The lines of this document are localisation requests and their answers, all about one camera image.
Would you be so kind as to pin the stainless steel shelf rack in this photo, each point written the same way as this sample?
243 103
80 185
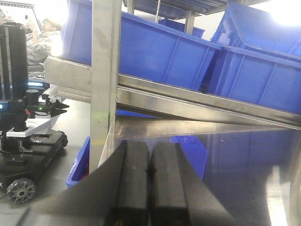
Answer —
125 107

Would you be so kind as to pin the black mobile robot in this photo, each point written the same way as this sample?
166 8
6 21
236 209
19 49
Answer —
28 142

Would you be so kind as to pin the blue bin on floor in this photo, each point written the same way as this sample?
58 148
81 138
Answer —
194 150

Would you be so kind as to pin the blue bin upper right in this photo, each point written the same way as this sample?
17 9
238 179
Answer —
259 62

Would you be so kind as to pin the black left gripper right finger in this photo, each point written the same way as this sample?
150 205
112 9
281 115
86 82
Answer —
179 197

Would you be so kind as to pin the blue bin upper left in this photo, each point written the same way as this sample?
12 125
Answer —
147 50

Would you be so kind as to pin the person in grey hoodie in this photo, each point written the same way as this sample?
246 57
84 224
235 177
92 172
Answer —
40 45

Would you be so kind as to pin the blue bin behind rack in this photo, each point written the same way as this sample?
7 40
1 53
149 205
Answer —
198 32

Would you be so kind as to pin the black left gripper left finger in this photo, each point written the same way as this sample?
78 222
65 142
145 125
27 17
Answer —
115 194

